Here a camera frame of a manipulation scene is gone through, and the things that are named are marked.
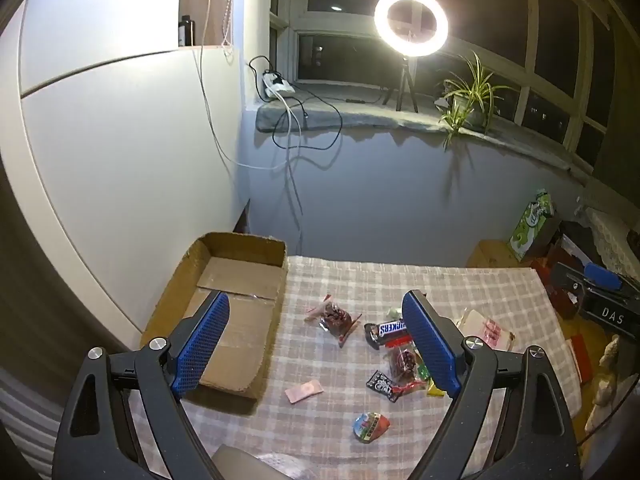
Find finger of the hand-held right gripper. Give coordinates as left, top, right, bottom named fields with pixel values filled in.
left=583, top=262, right=625, bottom=290

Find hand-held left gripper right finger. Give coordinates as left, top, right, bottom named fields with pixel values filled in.
left=401, top=289, right=583, bottom=480

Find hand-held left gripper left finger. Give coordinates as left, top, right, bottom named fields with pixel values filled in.
left=52, top=291, right=231, bottom=480

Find red-wrapped chocolate candy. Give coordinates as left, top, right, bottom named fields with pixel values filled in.
left=382, top=336, right=429, bottom=397

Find cardboard box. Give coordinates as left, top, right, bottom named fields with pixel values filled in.
left=139, top=231, right=289, bottom=401

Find brown chocolate bar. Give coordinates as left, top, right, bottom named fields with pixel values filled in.
left=363, top=317, right=408, bottom=351

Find white and pink packet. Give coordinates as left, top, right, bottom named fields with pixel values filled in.
left=456, top=308, right=517, bottom=354

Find black candy packet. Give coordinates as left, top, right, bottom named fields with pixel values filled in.
left=366, top=370, right=402, bottom=404

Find colourful egg-shaped candy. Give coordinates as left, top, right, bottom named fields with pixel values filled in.
left=352, top=409, right=391, bottom=444

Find clear packet of red dates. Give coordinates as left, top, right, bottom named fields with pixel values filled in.
left=304, top=294, right=364, bottom=349

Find lace cloth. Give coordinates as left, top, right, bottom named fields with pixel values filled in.
left=575, top=204, right=640, bottom=281

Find red boxes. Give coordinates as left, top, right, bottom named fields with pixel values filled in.
left=530, top=247, right=597, bottom=388

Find beige plush toy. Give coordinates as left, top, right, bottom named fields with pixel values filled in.
left=584, top=334, right=626, bottom=442

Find green carton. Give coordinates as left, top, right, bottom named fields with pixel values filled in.
left=507, top=188, right=557, bottom=261

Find checked tablecloth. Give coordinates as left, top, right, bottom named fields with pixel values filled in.
left=127, top=255, right=584, bottom=480

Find white wardrobe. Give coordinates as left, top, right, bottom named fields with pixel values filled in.
left=0, top=0, right=251, bottom=346

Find potted spider plant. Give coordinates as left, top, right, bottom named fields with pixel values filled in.
left=434, top=51, right=517, bottom=152

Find black tripod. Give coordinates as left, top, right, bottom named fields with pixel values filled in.
left=382, top=56, right=421, bottom=114

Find white power strip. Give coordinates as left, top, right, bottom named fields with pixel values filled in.
left=262, top=72, right=296, bottom=99

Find window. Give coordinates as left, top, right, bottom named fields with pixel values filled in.
left=269, top=0, right=640, bottom=166

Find white cable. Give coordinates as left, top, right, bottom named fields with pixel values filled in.
left=199, top=0, right=307, bottom=256

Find black cable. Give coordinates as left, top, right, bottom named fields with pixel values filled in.
left=248, top=55, right=366, bottom=152

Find ring light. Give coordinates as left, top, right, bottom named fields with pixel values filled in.
left=373, top=0, right=450, bottom=59

